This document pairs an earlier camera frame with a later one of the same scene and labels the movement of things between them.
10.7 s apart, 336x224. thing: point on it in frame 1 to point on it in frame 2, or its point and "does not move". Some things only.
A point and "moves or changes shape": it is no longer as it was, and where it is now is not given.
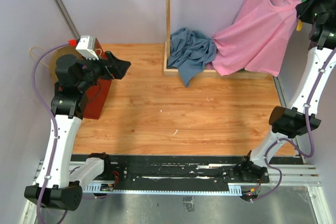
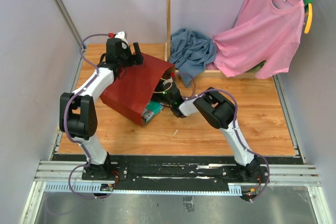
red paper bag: [96, 99] moves or changes shape
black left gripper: [112, 67] to [136, 59]
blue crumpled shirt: [189, 52] does not move
